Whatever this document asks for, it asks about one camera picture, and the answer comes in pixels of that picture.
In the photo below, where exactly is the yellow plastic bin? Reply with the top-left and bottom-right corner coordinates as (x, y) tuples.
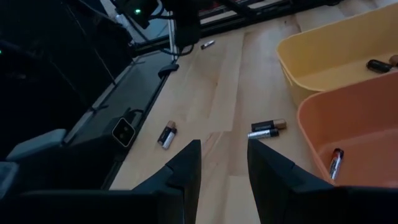
(275, 2), (398, 108)

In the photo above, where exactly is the orange plastic bin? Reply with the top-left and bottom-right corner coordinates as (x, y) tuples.
(297, 72), (398, 189)

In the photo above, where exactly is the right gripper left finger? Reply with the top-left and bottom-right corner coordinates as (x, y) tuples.
(133, 139), (202, 224)

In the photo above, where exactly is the black table clamp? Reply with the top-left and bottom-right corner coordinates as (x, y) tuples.
(157, 63), (180, 79)

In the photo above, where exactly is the copper black Duracell battery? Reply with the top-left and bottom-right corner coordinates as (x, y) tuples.
(157, 120), (177, 146)

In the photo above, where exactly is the gray padded seat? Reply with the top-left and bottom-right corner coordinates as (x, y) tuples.
(0, 128), (68, 200)

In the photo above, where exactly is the black table-level camera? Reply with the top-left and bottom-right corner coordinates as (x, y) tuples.
(104, 108), (137, 149)

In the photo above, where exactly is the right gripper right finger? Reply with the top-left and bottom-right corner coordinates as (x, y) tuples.
(247, 138), (336, 224)

